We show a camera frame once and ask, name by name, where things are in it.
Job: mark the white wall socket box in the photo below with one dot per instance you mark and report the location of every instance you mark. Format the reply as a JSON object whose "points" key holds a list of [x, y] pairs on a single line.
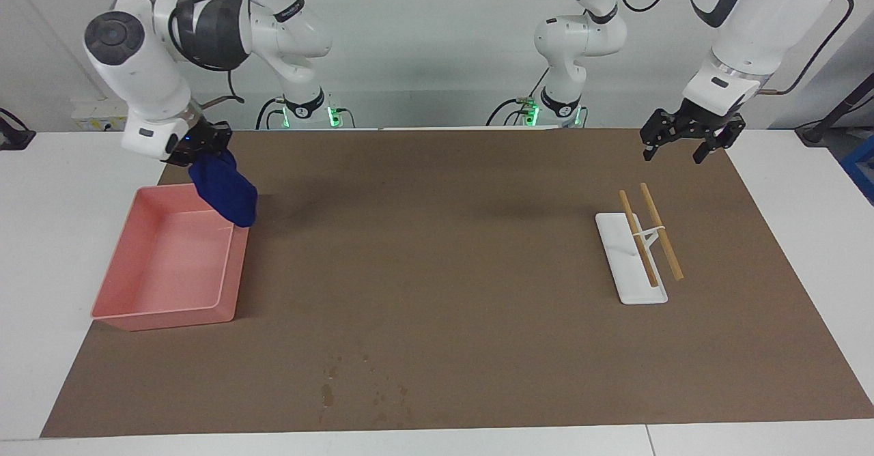
{"points": [[95, 118]]}

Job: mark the black stand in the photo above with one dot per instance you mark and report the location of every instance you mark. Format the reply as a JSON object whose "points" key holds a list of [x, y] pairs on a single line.
{"points": [[833, 115]]}

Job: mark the black clamp mount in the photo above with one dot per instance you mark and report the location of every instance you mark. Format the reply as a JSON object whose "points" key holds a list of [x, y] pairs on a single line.
{"points": [[13, 135]]}

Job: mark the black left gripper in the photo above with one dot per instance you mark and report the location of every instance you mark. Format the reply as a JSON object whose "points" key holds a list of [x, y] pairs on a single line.
{"points": [[703, 123]]}

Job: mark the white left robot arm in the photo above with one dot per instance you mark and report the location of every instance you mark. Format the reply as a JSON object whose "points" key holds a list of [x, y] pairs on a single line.
{"points": [[765, 19]]}

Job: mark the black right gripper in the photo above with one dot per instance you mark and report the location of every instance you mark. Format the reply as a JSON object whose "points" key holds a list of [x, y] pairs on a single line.
{"points": [[191, 143]]}

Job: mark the blue towel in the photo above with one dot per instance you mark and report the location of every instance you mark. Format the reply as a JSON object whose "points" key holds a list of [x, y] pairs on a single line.
{"points": [[225, 190]]}

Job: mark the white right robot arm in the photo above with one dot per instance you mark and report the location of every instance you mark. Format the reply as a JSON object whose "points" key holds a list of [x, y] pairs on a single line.
{"points": [[143, 67]]}

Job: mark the pink plastic bin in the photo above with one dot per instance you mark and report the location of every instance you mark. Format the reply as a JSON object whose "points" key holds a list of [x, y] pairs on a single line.
{"points": [[171, 272]]}

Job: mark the white rack with wooden rods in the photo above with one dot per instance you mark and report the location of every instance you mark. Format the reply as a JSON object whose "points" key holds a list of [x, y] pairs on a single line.
{"points": [[635, 285]]}

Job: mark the brown table mat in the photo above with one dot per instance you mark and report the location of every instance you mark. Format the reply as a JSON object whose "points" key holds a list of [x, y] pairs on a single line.
{"points": [[464, 292]]}

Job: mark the blue box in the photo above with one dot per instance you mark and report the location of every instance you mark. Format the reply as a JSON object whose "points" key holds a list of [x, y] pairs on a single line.
{"points": [[862, 166]]}

